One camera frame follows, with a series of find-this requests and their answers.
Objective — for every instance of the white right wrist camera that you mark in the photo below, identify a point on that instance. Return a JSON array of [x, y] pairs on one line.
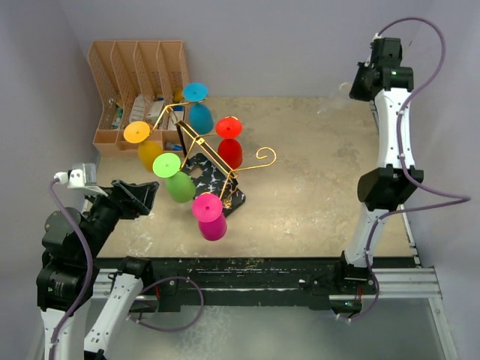
[[376, 37]]

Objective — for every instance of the green plastic wine glass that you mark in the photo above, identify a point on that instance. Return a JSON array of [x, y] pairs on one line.
[[178, 184]]

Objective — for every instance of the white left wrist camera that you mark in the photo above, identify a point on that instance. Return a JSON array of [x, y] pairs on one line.
[[82, 177]]

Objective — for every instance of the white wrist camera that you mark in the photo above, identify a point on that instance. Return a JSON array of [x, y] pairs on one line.
[[376, 37], [82, 177]]

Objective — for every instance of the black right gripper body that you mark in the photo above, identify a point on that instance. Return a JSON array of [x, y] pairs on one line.
[[358, 89]]

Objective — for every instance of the yellow plastic wine glass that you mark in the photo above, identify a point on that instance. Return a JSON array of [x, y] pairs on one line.
[[138, 133]]

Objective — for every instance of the clear glass wine glass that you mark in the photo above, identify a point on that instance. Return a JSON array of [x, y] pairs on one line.
[[337, 99]]

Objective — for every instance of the red plastic wine glass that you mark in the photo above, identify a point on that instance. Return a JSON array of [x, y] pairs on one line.
[[229, 148]]

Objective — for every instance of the pink plastic wine glass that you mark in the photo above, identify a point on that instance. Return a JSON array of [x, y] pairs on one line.
[[207, 208]]

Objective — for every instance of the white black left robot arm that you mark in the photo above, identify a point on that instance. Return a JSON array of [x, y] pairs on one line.
[[65, 283]]

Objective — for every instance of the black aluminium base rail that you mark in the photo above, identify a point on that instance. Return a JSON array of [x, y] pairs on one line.
[[307, 282]]

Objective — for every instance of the black marbled rack base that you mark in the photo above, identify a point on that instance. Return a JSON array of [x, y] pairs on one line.
[[208, 178]]

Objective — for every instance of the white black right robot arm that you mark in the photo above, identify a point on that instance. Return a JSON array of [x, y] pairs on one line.
[[385, 84]]

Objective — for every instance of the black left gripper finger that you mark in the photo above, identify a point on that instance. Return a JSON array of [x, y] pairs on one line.
[[136, 189], [137, 203]]

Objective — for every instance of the blue plastic wine glass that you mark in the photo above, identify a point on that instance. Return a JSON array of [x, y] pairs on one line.
[[200, 116]]

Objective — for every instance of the tan plastic file organizer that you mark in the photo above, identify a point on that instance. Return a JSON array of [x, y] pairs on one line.
[[126, 71]]

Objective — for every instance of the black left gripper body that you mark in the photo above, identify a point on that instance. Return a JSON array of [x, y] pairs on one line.
[[105, 213]]

